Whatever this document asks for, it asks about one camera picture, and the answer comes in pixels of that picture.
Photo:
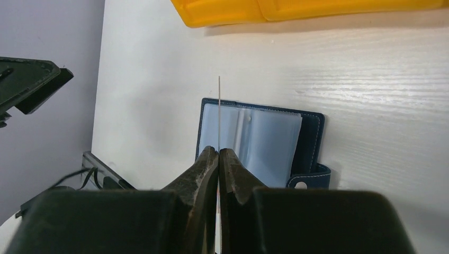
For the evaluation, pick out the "orange three-compartment tray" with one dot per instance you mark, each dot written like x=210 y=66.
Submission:
x=198 y=13

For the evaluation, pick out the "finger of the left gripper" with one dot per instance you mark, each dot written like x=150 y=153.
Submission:
x=28 y=83

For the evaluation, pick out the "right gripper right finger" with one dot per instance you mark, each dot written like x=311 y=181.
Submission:
x=259 y=219

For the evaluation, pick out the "blue leather card holder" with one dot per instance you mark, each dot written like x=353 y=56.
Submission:
x=279 y=146

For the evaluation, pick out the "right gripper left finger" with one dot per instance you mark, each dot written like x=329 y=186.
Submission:
x=180 y=218

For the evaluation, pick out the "aluminium frame rail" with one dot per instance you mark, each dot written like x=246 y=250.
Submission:
x=99 y=176

